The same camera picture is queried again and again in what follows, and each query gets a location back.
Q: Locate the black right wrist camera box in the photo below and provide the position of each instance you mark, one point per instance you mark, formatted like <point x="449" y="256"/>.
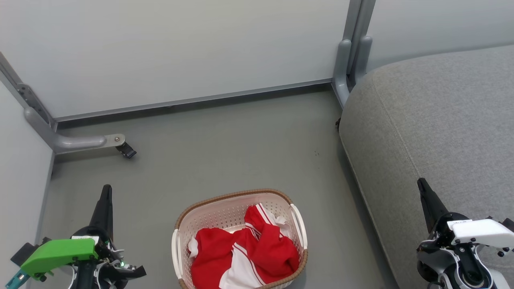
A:
<point x="509" y="224"/>

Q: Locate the white laundry basket brown rim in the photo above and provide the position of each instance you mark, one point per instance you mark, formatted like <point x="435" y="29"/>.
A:
<point x="217" y="216"/>

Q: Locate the grey metal partition post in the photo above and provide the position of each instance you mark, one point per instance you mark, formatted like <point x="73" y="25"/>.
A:
<point x="345" y="68"/>

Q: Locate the red and white garment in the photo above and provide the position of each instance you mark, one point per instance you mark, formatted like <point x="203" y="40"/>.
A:
<point x="261" y="253"/>

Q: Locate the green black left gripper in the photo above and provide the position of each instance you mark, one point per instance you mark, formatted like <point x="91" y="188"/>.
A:
<point x="60" y="253"/>

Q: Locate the black caster wheel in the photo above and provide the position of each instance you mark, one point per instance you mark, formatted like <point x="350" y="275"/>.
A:
<point x="127" y="151"/>

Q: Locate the grey metal partition foot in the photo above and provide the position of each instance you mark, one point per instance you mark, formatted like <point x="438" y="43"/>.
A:
<point x="72" y="142"/>

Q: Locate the grey fabric sofa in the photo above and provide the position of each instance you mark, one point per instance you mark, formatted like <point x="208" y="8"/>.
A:
<point x="433" y="120"/>

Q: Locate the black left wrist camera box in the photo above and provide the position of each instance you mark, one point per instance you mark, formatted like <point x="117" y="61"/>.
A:
<point x="22" y="253"/>

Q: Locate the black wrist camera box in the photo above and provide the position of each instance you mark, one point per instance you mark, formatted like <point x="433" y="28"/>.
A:
<point x="509" y="224"/>
<point x="22" y="253"/>

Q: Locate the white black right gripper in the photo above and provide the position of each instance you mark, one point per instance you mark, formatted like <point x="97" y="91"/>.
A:
<point x="478" y="233"/>

